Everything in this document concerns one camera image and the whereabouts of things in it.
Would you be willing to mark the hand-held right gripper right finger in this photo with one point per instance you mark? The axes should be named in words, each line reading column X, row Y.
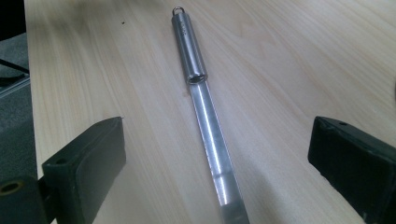
column 351, row 158

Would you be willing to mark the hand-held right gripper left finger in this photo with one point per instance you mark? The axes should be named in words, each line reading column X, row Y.
column 90, row 168

